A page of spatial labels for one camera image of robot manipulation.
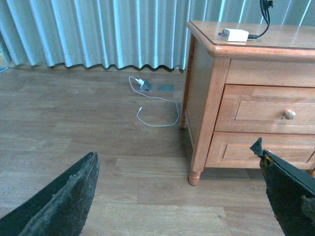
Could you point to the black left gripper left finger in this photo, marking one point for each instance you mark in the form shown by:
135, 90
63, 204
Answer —
61, 208

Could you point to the wooden nightstand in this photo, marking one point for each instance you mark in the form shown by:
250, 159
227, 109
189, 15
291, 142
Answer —
283, 57

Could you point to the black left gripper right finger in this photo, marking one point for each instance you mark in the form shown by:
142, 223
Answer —
290, 191

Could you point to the open grey floor socket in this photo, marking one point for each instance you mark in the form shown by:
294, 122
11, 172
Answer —
145, 85

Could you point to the white charger adapter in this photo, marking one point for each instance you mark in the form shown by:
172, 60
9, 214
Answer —
234, 35

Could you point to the pale green curtain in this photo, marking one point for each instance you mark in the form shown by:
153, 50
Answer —
110, 32

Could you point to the wooden drawer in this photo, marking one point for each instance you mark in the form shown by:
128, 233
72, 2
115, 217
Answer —
266, 109
232, 150

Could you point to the closed grey floor socket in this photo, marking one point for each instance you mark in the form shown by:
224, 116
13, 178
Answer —
165, 88

